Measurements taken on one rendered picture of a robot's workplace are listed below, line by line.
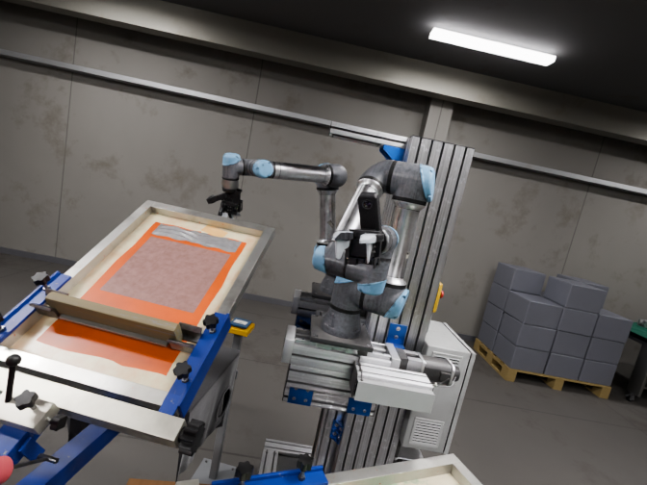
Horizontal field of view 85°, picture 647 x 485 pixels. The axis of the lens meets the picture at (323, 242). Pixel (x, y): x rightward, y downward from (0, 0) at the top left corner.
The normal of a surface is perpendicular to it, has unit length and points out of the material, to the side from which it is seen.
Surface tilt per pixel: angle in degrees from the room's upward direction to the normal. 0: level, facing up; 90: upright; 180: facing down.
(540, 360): 90
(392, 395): 90
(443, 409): 90
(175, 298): 32
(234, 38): 90
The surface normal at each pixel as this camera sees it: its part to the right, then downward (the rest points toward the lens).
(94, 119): 0.02, 0.15
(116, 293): 0.11, -0.76
